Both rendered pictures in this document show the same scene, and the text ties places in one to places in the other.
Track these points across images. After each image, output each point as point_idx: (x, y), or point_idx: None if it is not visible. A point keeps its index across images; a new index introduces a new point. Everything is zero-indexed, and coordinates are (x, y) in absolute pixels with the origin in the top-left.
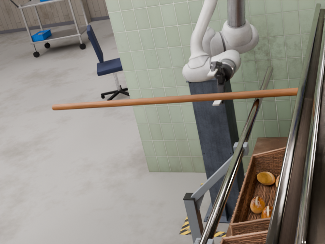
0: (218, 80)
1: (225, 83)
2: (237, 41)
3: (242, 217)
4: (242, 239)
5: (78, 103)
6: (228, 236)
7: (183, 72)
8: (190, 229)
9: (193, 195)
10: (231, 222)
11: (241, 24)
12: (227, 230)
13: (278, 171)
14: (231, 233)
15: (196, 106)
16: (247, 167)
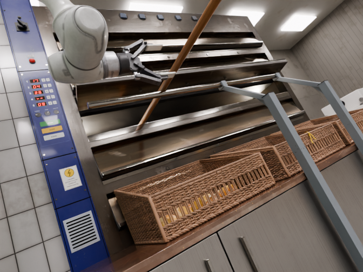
0: (140, 62)
1: (138, 72)
2: None
3: (242, 184)
4: (261, 153)
5: None
6: (269, 190)
7: (100, 13)
8: (288, 118)
9: (264, 94)
10: (256, 153)
11: None
12: (264, 193)
13: (133, 256)
14: (264, 161)
15: None
16: (134, 265)
